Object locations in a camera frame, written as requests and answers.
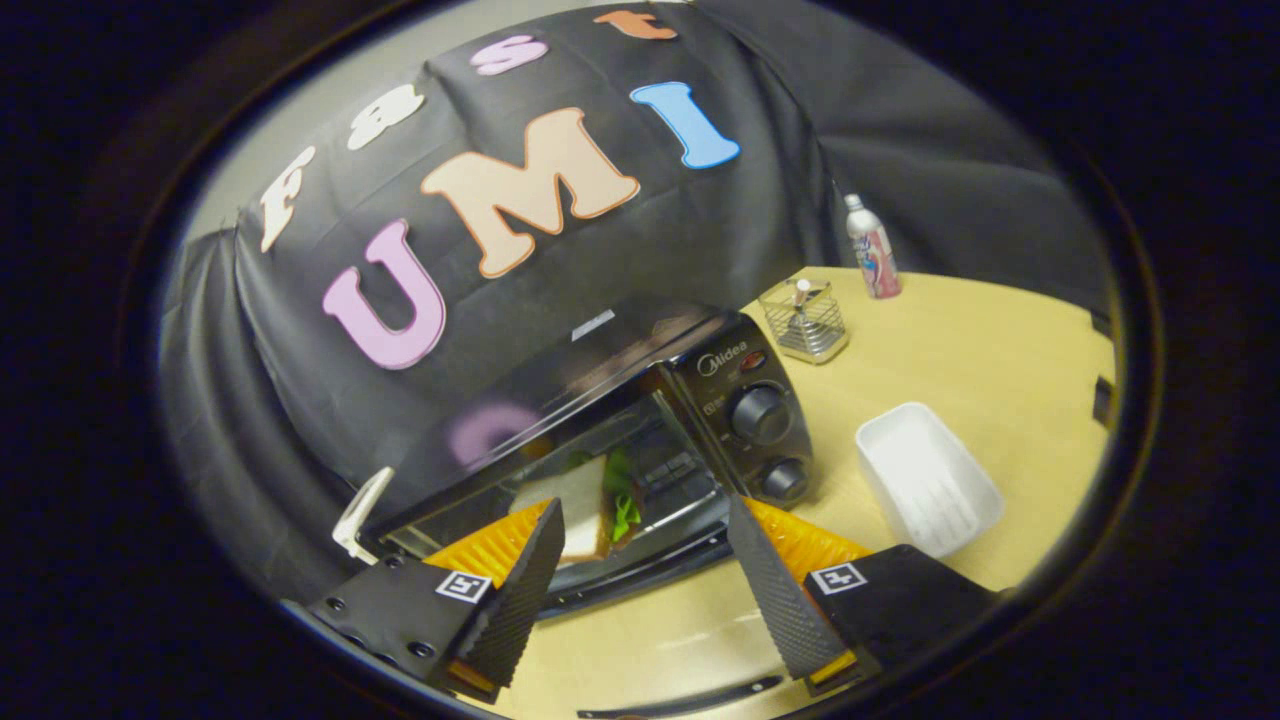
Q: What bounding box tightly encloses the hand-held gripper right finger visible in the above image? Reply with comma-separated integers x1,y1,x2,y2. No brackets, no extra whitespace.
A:
726,494,1001,697

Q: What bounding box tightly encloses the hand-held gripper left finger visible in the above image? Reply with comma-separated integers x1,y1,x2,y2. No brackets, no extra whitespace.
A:
285,498,567,705

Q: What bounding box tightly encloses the white bread lettuce sandwich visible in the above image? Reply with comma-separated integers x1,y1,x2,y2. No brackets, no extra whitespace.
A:
508,450,643,563

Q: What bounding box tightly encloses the black toaster oven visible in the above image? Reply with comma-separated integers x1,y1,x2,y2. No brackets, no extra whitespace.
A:
360,310,816,621

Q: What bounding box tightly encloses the white pop-up toaster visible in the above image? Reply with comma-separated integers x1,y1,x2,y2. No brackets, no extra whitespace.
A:
332,466,396,566

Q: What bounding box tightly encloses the black flat strip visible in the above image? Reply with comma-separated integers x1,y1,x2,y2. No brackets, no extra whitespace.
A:
577,675,786,720

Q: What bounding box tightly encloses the white plastic tray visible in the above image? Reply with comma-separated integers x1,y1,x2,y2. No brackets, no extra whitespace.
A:
855,402,1004,559

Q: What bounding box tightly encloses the white pink spray bottle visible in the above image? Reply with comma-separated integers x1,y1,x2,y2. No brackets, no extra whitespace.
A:
843,193,903,300

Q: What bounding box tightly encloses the black backdrop cloth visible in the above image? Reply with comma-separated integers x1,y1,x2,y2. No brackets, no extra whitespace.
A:
160,0,1116,601

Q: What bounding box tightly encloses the wire mesh basket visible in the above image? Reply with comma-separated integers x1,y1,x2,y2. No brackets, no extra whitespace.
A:
757,278,851,365

